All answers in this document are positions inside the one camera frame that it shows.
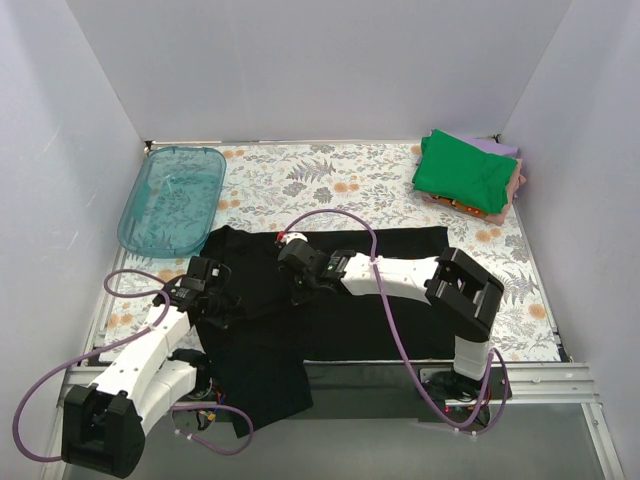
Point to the lavender folded t-shirt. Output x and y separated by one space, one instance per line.
491 146

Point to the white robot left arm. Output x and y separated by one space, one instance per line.
105 424

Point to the teal transparent plastic tray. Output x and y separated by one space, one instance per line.
172 205

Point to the pink folded t-shirt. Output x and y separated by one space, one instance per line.
517 180

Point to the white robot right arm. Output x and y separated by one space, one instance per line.
457 288

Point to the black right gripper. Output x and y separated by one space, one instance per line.
293 273

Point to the orange patterned folded t-shirt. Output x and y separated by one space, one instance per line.
458 206

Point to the black t-shirt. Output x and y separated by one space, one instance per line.
258 359

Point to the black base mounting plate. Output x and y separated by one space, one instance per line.
359 391

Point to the floral patterned table mat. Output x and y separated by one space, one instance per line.
339 186

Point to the green folded t-shirt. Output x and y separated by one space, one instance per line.
452 168

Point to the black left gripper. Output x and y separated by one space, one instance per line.
223 310

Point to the aluminium frame rail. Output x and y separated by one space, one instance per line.
531 383

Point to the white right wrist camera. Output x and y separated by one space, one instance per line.
284 238

